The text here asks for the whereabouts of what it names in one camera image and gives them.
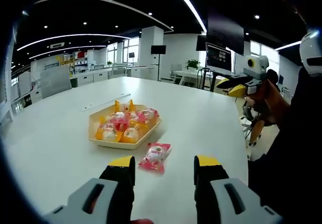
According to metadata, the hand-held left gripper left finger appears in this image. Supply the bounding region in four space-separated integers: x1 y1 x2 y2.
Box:
42 155 136 224

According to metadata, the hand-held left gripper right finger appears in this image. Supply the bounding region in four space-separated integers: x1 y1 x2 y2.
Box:
193 155 284 224

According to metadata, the beige hexagonal bowl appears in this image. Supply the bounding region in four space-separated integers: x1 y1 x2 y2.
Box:
88 104 163 151

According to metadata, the person's right hand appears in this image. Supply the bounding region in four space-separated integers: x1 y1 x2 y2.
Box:
248 80 279 106

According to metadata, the person's left hand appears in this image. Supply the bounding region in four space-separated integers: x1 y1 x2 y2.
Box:
129 217 154 224

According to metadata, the lit computer monitor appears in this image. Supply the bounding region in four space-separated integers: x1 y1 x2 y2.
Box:
205 42 232 75

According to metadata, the white desk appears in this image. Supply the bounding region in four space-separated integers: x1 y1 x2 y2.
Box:
173 70 214 85

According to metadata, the potted green plant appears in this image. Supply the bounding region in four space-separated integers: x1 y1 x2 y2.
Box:
186 59 201 70

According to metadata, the large black monitor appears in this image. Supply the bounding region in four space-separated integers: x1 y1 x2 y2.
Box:
206 9 245 56

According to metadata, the white chest-worn device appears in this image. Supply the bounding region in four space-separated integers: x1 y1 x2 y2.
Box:
299 29 322 78

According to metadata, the white table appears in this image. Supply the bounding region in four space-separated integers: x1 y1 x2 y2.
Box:
1 77 252 222

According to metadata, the person in black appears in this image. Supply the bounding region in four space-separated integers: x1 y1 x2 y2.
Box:
248 67 322 224

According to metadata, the white air purifier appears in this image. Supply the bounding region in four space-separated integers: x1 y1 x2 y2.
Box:
152 55 162 81

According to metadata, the black screen on stand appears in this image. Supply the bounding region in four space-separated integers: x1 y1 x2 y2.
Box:
150 45 167 54

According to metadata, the white power strip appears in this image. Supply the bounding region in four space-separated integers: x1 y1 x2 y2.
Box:
80 92 131 112

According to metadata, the white office chair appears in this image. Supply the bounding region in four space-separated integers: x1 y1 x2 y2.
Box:
110 63 128 79

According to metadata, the white display shelf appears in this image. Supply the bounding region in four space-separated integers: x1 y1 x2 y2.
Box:
0 32 16 131

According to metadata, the white drawer cabinet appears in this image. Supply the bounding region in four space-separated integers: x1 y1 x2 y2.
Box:
75 74 94 86
93 71 109 83

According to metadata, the grey mesh office chair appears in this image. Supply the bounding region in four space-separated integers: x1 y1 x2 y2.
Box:
39 65 72 99

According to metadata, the white shelf with boxes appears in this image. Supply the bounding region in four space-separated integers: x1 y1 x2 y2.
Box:
62 51 89 71

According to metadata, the yellow wall decoration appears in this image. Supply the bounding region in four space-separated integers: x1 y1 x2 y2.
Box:
56 55 76 65

